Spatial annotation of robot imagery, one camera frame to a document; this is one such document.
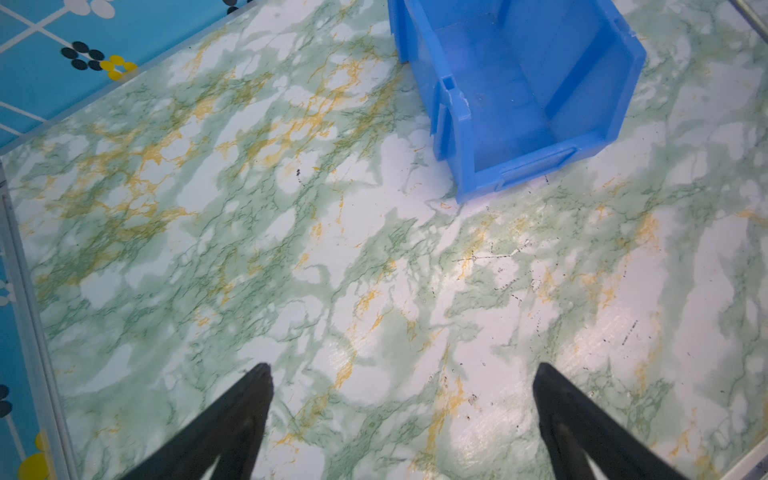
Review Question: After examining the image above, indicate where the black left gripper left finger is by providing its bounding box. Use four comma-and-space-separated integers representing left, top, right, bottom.
124, 363, 274, 479

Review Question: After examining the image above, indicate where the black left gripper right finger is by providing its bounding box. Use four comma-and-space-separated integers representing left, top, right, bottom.
533, 362, 683, 479

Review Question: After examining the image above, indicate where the blue plastic storage bin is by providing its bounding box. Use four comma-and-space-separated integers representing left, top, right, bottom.
388, 0, 646, 203

